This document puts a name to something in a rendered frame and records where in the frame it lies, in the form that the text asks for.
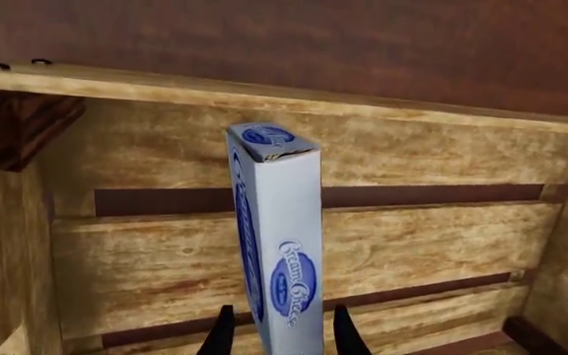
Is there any wooden slat tray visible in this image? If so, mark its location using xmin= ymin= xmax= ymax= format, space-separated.
xmin=0 ymin=57 xmax=568 ymax=355

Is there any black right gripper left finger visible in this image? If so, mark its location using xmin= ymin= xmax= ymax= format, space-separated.
xmin=198 ymin=304 xmax=237 ymax=355

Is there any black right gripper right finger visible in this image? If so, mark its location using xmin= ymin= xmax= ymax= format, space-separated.
xmin=333 ymin=303 xmax=371 ymax=355

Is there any cream cheese box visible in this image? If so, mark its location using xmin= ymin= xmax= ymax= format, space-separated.
xmin=224 ymin=120 xmax=325 ymax=355

